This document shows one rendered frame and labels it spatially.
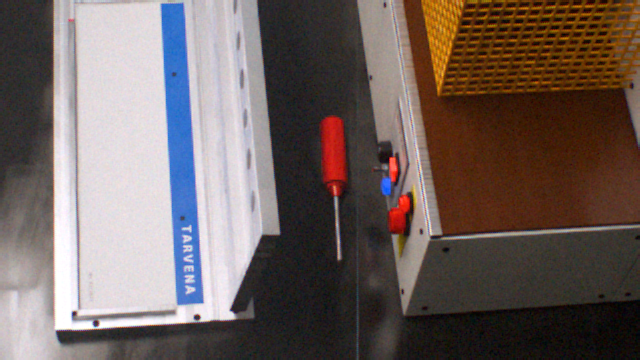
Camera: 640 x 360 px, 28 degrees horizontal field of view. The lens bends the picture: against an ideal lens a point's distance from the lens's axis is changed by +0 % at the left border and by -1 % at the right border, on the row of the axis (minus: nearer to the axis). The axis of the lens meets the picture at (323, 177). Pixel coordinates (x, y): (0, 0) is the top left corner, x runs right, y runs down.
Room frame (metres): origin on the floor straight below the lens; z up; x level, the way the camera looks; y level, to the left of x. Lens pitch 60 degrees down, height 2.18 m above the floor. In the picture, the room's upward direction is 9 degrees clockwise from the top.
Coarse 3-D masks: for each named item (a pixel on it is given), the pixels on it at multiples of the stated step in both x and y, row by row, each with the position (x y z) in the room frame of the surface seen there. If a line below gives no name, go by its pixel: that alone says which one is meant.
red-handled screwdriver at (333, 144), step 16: (320, 128) 0.80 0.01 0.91; (336, 128) 0.79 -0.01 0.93; (336, 144) 0.77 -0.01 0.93; (336, 160) 0.75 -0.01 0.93; (336, 176) 0.73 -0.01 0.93; (336, 192) 0.71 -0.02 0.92; (336, 208) 0.69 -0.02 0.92; (336, 224) 0.67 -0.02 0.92; (336, 240) 0.66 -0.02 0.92; (336, 256) 0.64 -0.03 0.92
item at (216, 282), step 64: (64, 0) 0.91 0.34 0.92; (128, 0) 0.93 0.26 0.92; (192, 0) 0.94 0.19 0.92; (64, 64) 0.82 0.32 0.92; (192, 64) 0.85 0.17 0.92; (64, 128) 0.74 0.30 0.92; (64, 192) 0.66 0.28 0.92; (64, 256) 0.58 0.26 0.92; (64, 320) 0.51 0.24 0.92; (128, 320) 0.52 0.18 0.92; (192, 320) 0.53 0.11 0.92
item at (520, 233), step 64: (384, 0) 0.88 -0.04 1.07; (384, 64) 0.83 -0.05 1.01; (576, 64) 0.81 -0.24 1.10; (384, 128) 0.78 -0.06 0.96; (448, 128) 0.71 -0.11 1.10; (512, 128) 0.72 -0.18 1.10; (576, 128) 0.73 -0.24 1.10; (448, 192) 0.63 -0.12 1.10; (512, 192) 0.64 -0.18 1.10; (576, 192) 0.65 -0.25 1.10; (448, 256) 0.59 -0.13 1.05; (512, 256) 0.60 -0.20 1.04; (576, 256) 0.62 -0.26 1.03
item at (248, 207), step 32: (224, 0) 0.90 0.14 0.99; (256, 0) 0.81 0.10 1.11; (224, 32) 0.85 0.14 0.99; (256, 32) 0.77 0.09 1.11; (224, 64) 0.81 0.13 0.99; (256, 64) 0.74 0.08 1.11; (224, 96) 0.77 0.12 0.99; (256, 96) 0.70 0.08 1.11; (224, 128) 0.73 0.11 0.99; (256, 128) 0.66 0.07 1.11; (224, 160) 0.70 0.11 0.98; (256, 160) 0.62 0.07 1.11; (224, 192) 0.66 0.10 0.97; (256, 192) 0.59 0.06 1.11; (224, 224) 0.63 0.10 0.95; (256, 224) 0.59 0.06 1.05; (256, 256) 0.55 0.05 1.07
